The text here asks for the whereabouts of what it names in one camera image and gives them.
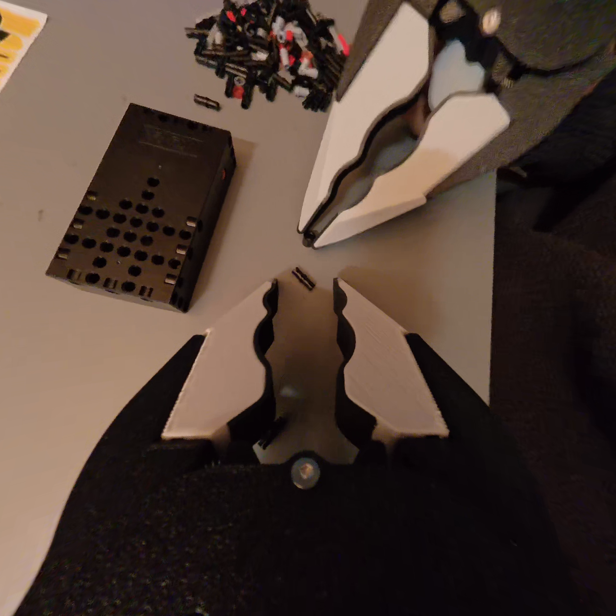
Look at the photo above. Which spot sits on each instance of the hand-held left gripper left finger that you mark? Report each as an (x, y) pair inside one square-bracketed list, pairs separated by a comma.
[(226, 380)]

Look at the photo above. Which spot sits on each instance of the black perforated plastic block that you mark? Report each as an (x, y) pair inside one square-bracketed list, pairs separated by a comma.
[(159, 159)]

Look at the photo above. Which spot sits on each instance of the black plastic pin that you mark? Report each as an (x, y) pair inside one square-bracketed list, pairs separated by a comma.
[(207, 102), (303, 278), (308, 239)]

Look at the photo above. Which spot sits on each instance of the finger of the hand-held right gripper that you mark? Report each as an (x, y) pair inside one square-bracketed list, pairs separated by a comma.
[(365, 120), (433, 159)]

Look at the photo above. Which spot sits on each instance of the pile of small plastic pins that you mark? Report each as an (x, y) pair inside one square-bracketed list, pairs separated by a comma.
[(260, 53)]

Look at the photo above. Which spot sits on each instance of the yellow grey sticker sheet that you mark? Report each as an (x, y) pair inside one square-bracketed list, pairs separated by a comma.
[(19, 38)]

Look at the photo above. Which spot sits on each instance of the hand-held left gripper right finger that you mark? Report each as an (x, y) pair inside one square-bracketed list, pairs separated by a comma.
[(390, 380)]

